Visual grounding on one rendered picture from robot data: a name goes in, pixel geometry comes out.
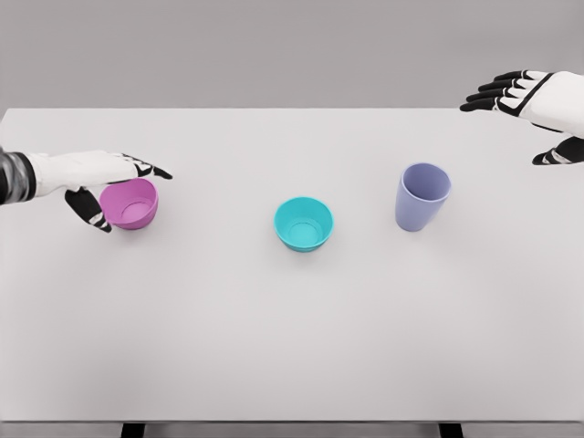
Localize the teal bowl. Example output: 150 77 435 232
273 196 335 253

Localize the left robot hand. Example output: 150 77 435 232
50 151 174 235

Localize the pink bowl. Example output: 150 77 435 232
98 177 160 232

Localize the lavender cup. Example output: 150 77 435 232
394 162 453 234

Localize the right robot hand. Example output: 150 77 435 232
459 69 584 167

